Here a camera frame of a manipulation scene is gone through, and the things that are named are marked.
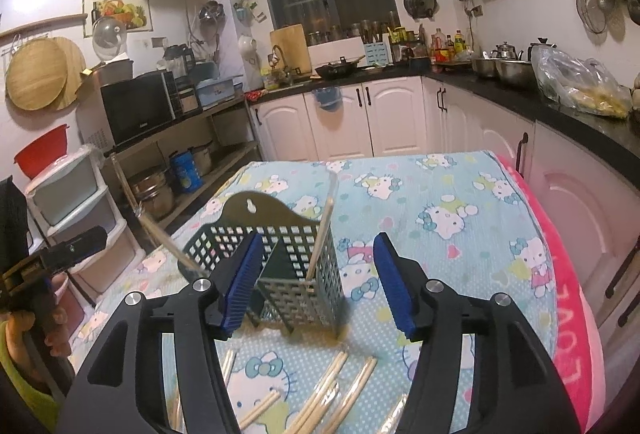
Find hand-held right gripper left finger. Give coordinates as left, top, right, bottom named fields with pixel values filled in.
left=57, top=233, right=264, bottom=434

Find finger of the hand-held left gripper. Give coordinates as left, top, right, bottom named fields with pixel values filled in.
left=42, top=227, right=108, bottom=271

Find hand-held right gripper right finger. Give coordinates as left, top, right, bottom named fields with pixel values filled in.
left=374, top=233, right=586, bottom=434

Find green plastic utensil basket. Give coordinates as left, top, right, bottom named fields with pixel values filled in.
left=177, top=191, right=347, bottom=337

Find wooden chopstick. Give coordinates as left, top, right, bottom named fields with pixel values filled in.
left=111, top=153, right=201, bottom=275
left=304, top=173, right=341, bottom=280

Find group of wooden chopsticks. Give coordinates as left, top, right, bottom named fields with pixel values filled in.
left=167, top=349, right=408, bottom=434

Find person's left forearm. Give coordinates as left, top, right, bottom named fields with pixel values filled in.
left=0, top=319, right=56, bottom=420

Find person's left hand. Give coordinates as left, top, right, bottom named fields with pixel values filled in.
left=42, top=307, right=76, bottom=360

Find cartoon cat printed blanket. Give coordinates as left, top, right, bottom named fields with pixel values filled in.
left=75, top=151, right=558, bottom=434

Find white plastic drawer unit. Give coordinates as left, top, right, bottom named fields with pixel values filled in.
left=24, top=145, right=146, bottom=310

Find red plastic basin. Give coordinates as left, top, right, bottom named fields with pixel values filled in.
left=13, top=124, right=70, bottom=180

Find large steel pot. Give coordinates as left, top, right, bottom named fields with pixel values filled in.
left=131, top=167, right=176, bottom=221

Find blue plastic container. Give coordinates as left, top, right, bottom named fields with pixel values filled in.
left=170, top=149, right=205, bottom=194

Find black microwave oven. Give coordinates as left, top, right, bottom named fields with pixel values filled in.
left=100, top=70, right=182, bottom=146

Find round bamboo board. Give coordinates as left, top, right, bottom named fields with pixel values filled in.
left=52, top=37, right=85, bottom=111
left=5, top=37, right=68, bottom=111

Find white kitchen base cabinets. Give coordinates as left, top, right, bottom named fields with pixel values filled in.
left=248, top=77, right=640, bottom=365

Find kitchen shelf unit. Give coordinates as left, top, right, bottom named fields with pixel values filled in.
left=75, top=94, right=261, bottom=235

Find pink blanket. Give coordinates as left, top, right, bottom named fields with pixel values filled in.
left=492, top=151, right=608, bottom=434

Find light blue storage box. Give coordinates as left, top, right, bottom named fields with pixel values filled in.
left=192, top=64, right=243, bottom=108

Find blue hanging holder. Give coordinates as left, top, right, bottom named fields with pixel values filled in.
left=314, top=87, right=342, bottom=111

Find wooden rod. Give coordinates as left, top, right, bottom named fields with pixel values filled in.
left=0, top=13, right=88, bottom=40

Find glass pot lid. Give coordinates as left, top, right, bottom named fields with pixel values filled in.
left=91, top=16, right=128, bottom=62

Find black kitchen countertop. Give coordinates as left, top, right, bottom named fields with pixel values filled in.
left=247, top=62, right=640, bottom=165

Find black wok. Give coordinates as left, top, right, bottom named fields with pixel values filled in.
left=314, top=56, right=366, bottom=80

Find steel mixing bowl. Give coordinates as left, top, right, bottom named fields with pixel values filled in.
left=470, top=57, right=501, bottom=79
left=495, top=59, right=538, bottom=88

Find cluster of condiment bottles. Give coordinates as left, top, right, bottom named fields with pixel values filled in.
left=430, top=28, right=473, bottom=64

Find wooden cutting board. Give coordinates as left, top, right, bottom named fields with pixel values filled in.
left=270, top=23, right=312, bottom=74

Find row of glass jars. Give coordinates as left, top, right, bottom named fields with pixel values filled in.
left=307, top=17, right=401, bottom=42

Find steel kettle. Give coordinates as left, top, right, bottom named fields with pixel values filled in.
left=490, top=42, right=523, bottom=61

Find steel colander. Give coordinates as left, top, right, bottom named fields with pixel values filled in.
left=198, top=0, right=223, bottom=32

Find clear plastic bag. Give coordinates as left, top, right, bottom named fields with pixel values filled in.
left=531, top=45, right=633, bottom=117

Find dark round pot lid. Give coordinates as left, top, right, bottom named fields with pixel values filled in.
left=404, top=0, right=438, bottom=20

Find fruit wall poster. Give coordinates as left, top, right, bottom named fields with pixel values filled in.
left=82, top=0, right=151, bottom=39

